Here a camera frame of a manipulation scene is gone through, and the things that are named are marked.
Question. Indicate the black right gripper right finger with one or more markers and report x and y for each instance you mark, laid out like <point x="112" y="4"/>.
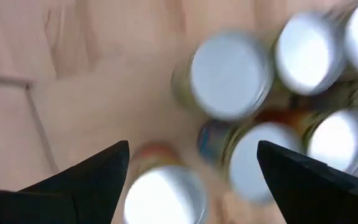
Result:
<point x="319" y="196"/>

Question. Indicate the large peach label can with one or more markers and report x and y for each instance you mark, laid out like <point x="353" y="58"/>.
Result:
<point x="337" y="140"/>

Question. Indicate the can with blue label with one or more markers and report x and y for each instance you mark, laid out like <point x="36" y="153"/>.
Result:
<point x="244" y="161"/>

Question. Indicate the can with pink-orange label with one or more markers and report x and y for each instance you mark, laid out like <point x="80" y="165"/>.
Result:
<point x="163" y="196"/>

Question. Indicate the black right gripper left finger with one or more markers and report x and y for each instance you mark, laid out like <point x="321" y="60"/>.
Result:
<point x="79" y="196"/>

